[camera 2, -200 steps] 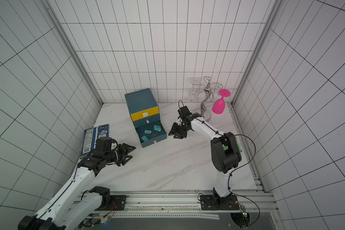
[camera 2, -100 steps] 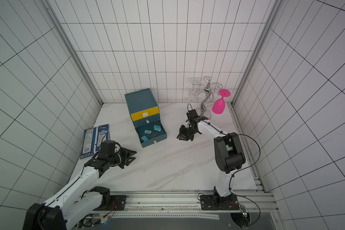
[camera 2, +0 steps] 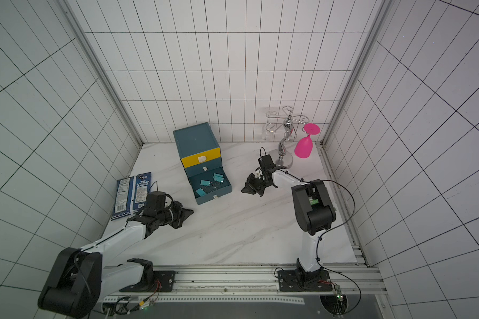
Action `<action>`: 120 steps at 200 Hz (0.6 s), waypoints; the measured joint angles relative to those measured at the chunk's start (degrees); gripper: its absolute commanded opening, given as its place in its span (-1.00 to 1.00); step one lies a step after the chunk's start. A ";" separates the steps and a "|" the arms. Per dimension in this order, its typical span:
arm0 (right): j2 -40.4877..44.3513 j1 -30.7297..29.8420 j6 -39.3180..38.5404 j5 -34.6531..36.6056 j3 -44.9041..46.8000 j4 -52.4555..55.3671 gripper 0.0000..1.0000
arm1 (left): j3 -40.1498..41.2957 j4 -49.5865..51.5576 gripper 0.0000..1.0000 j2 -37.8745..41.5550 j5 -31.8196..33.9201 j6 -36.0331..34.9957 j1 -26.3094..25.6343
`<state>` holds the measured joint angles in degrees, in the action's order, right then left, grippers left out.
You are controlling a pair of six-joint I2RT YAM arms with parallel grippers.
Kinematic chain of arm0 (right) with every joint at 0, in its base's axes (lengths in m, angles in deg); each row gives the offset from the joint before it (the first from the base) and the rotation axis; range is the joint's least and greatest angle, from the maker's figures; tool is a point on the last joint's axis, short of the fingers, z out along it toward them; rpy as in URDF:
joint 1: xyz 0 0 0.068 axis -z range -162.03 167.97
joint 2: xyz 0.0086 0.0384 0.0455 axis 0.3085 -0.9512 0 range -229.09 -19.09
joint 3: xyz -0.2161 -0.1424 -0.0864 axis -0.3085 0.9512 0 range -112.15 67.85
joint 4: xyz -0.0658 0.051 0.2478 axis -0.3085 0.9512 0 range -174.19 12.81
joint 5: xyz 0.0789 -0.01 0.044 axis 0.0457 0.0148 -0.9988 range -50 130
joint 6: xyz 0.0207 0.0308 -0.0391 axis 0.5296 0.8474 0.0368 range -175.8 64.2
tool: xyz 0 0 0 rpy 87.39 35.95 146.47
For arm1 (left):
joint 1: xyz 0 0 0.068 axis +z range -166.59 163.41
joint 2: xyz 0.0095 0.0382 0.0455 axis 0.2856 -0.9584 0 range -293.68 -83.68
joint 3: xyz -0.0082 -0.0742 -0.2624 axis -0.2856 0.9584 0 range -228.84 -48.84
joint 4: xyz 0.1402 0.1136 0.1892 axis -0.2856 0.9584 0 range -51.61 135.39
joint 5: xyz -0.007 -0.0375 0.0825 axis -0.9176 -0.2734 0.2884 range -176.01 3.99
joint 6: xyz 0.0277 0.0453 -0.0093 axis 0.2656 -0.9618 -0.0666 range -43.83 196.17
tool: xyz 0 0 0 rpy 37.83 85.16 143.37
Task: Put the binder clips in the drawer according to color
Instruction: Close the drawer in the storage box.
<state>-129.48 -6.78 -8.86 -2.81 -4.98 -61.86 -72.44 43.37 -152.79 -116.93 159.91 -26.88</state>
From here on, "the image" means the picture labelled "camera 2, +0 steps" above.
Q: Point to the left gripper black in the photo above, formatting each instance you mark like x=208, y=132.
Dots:
x=181, y=212

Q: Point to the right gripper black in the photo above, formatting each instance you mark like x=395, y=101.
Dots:
x=257, y=185

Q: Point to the teal bottom drawer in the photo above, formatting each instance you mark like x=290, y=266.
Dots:
x=210, y=185

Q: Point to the teal drawer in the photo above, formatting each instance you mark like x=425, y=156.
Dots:
x=210, y=185
x=202, y=167

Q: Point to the yellow top drawer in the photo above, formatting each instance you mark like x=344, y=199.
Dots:
x=203, y=157

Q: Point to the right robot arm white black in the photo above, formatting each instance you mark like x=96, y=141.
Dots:
x=314, y=214

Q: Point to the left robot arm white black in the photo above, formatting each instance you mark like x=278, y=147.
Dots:
x=82, y=277

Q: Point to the teal drawer cabinet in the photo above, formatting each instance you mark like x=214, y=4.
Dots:
x=195, y=139

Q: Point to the clear glass on rack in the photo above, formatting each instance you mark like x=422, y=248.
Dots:
x=271, y=126

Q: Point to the magenta plastic wine glass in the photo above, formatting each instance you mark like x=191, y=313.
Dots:
x=304, y=147

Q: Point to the silver glass rack stand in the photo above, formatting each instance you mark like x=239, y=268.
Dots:
x=287, y=123

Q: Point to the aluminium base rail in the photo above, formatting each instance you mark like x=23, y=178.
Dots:
x=258, y=283

